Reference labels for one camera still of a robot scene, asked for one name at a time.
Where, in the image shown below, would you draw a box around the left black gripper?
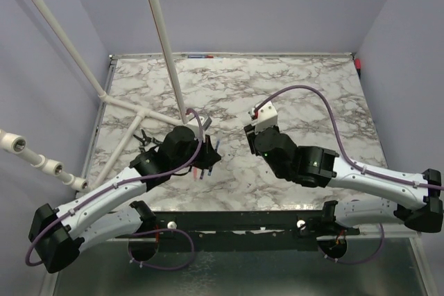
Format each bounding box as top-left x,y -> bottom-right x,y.
171,132 -> 221,171

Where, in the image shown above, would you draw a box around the blue pen cap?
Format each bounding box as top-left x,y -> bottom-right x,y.
207,137 -> 221,176

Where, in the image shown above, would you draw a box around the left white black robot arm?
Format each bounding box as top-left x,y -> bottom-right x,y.
25,125 -> 221,274

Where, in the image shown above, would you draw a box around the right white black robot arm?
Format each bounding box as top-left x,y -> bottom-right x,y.
244,125 -> 443,234

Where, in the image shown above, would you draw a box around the blue red marker at edge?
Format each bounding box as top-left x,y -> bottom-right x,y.
187,54 -> 215,59

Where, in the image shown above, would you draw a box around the red black clamp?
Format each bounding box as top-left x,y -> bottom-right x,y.
354,58 -> 361,78

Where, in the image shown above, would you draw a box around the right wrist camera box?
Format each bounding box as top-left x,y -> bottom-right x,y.
248,101 -> 278,134

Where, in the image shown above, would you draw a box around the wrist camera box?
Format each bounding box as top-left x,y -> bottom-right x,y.
185,114 -> 212,137
248,101 -> 278,134

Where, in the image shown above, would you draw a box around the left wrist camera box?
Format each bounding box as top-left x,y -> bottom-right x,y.
185,114 -> 212,137

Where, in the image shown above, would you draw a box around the black wire stripper pliers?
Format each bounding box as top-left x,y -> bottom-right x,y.
133,129 -> 153,148

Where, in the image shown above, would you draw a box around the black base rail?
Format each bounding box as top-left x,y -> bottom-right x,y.
114,209 -> 361,252

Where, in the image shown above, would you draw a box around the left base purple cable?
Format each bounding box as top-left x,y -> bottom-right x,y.
127,227 -> 196,271

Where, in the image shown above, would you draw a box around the white pvc pipe frame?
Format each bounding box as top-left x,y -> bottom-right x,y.
1,0 -> 189,193

